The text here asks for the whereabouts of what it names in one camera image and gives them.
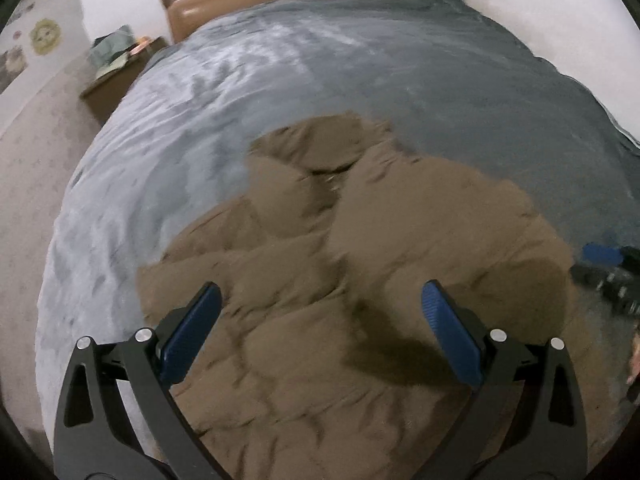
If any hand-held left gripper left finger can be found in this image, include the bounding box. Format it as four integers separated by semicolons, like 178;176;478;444
52;281;231;480

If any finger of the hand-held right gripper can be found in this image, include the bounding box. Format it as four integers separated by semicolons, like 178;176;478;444
570;265;608;287
581;242;626;267

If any brown puffer jacket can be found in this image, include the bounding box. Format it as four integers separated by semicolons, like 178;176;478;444
136;115;608;480

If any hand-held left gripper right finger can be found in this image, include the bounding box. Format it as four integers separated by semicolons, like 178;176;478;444
421;280;589;480

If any grey plush blanket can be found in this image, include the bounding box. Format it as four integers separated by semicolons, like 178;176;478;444
35;0;640;466

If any person's right hand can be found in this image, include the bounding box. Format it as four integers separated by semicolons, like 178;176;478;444
626;332;640;387

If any pale green bag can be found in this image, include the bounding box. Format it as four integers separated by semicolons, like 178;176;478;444
90;25;136;70

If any brown wooden nightstand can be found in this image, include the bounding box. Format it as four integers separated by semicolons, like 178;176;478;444
79;36;171;128

